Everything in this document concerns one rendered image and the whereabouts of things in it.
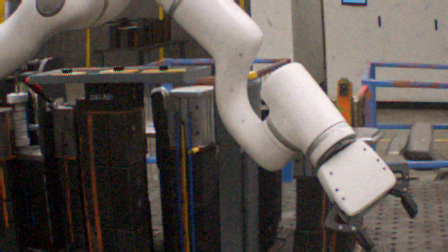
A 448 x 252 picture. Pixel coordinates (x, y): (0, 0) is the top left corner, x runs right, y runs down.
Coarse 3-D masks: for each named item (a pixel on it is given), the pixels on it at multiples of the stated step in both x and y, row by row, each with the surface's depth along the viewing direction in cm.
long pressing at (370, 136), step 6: (150, 126) 195; (150, 132) 184; (360, 132) 177; (366, 132) 176; (372, 132) 176; (378, 132) 177; (384, 132) 179; (354, 138) 167; (360, 138) 167; (366, 138) 167; (372, 138) 170; (378, 138) 171; (372, 144) 167
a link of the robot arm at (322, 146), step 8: (336, 128) 120; (344, 128) 120; (352, 128) 122; (320, 136) 120; (328, 136) 119; (336, 136) 119; (344, 136) 119; (352, 136) 122; (312, 144) 121; (320, 144) 120; (328, 144) 119; (336, 144) 120; (312, 152) 121; (320, 152) 120; (328, 152) 120; (312, 160) 122; (320, 160) 121
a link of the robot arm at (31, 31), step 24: (24, 0) 128; (48, 0) 124; (72, 0) 125; (96, 0) 133; (24, 24) 130; (48, 24) 126; (72, 24) 130; (0, 48) 135; (24, 48) 133; (0, 72) 138
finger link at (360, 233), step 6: (336, 228) 117; (342, 228) 116; (348, 228) 116; (360, 228) 115; (342, 234) 118; (348, 234) 117; (354, 234) 116; (360, 234) 116; (366, 234) 115; (360, 240) 115; (366, 240) 114; (360, 246) 116; (366, 246) 115; (372, 246) 114
